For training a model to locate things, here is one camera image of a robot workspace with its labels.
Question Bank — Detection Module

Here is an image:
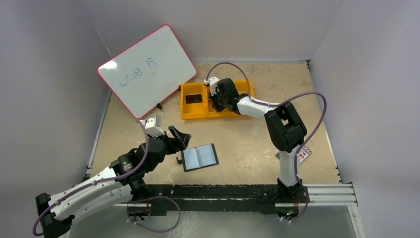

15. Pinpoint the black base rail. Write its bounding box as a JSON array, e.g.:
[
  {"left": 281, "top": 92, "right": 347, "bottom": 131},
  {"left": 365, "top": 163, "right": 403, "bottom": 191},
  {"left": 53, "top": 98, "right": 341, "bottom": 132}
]
[{"left": 126, "top": 183, "right": 313, "bottom": 218}]

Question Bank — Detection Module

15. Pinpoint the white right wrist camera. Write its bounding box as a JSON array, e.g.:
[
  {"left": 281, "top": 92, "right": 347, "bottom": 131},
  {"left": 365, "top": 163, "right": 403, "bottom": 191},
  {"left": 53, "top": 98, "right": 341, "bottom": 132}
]
[{"left": 204, "top": 77, "right": 219, "bottom": 96}]

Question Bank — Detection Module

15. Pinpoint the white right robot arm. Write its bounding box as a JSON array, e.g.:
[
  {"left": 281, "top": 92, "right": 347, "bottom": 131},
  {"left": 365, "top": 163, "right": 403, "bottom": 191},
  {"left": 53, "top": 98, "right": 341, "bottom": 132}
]
[{"left": 204, "top": 77, "right": 307, "bottom": 202}]

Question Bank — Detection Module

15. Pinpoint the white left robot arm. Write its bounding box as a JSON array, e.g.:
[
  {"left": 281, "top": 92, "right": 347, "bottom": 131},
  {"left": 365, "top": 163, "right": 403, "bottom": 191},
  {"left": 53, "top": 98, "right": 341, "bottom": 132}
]
[{"left": 32, "top": 125, "right": 192, "bottom": 238}]

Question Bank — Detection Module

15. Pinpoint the black leather card holder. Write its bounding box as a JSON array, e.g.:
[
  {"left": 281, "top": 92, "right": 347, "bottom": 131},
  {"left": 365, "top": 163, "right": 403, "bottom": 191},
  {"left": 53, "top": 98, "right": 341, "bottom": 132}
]
[{"left": 176, "top": 143, "right": 219, "bottom": 172}]

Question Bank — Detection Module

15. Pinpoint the pack of coloured markers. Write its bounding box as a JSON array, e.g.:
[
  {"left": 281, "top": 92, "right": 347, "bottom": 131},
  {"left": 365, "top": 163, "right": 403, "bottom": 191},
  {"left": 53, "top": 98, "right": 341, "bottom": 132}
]
[{"left": 275, "top": 146, "right": 312, "bottom": 164}]

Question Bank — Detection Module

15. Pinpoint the pink framed whiteboard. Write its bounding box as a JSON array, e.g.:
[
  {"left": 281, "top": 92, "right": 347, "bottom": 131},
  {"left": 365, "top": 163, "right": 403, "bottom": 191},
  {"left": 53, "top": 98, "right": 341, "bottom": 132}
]
[{"left": 97, "top": 24, "right": 197, "bottom": 119}]

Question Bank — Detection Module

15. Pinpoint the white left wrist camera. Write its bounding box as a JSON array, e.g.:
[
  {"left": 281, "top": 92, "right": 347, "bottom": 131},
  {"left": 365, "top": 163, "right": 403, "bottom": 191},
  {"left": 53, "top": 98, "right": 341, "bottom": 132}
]
[{"left": 143, "top": 115, "right": 164, "bottom": 137}]

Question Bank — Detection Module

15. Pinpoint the aluminium frame rail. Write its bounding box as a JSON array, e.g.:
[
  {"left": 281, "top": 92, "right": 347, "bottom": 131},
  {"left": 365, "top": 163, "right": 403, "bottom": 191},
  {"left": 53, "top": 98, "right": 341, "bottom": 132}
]
[{"left": 72, "top": 182, "right": 359, "bottom": 208}]

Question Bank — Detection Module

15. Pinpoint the yellow three-compartment tray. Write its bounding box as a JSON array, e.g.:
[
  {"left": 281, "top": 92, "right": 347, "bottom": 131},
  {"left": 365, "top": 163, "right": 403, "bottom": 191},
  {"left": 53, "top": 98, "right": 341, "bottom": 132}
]
[{"left": 180, "top": 83, "right": 238, "bottom": 120}]

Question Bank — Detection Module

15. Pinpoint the black card in tray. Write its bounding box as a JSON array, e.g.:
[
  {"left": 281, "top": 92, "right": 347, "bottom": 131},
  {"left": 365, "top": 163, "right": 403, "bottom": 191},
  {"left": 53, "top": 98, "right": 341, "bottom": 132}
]
[{"left": 185, "top": 94, "right": 203, "bottom": 104}]

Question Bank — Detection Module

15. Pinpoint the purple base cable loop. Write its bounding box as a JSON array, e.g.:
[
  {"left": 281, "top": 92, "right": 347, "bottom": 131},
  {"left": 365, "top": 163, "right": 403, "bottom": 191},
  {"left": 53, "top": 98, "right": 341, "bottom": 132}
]
[{"left": 126, "top": 196, "right": 182, "bottom": 234}]

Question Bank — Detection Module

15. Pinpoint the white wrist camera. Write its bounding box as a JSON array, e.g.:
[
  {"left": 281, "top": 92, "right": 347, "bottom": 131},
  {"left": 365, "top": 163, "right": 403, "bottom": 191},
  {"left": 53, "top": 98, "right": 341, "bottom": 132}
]
[
  {"left": 204, "top": 77, "right": 219, "bottom": 96},
  {"left": 143, "top": 115, "right": 164, "bottom": 137}
]

